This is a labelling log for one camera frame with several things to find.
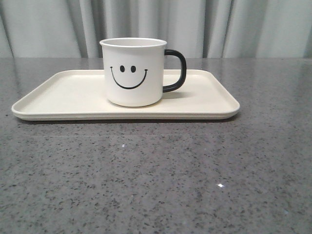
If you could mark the white smiley face mug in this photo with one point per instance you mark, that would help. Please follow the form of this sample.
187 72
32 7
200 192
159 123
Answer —
134 70

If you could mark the cream rectangular plastic tray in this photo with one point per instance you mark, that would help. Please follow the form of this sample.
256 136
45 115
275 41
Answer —
79 95

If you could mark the grey pleated curtain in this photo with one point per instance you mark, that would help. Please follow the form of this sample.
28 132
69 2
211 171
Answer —
197 28

